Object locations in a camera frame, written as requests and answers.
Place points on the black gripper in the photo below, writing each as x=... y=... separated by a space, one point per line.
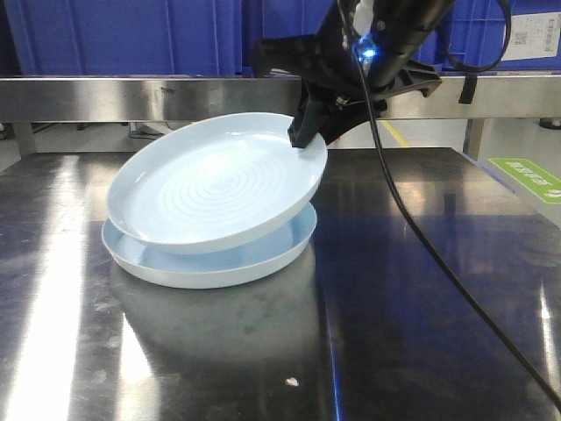
x=372 y=41

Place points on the light blue plate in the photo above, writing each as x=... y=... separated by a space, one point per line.
x=238 y=265
x=215 y=184

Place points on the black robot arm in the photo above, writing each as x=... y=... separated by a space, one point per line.
x=360 y=56

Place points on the blue bin upper middle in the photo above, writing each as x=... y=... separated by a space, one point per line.
x=283 y=19

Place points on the blue bin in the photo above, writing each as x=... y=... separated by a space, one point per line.
x=127 y=37
x=283 y=19
x=474 y=33

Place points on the black tape strip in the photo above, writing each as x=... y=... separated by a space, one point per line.
x=468 y=89

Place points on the blue bin upper right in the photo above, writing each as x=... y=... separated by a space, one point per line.
x=474 y=33

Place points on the white paper label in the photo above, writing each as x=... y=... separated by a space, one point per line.
x=533 y=36

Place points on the green floor sign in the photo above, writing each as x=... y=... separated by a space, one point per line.
x=540 y=182

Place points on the blue bin upper left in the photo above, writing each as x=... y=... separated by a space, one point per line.
x=127 y=37

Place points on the white frame structure behind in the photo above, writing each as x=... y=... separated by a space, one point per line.
x=155 y=129

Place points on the stainless steel shelf rail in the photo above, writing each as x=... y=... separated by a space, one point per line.
x=137 y=99

